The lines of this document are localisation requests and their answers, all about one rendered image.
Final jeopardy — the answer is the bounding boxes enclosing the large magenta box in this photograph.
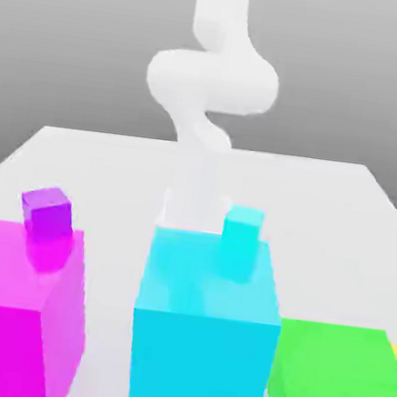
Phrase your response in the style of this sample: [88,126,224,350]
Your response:
[0,219,100,397]

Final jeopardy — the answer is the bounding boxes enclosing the small cyan cube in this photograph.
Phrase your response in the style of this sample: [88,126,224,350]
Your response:
[215,202,267,286]

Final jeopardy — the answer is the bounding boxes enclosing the small purple cube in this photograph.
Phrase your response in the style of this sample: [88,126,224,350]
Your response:
[15,182,79,248]

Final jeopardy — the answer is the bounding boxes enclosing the large green box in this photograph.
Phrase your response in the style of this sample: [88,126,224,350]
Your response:
[265,315,397,397]

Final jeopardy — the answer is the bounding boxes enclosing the large cyan box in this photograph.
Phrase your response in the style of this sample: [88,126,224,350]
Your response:
[122,223,293,397]

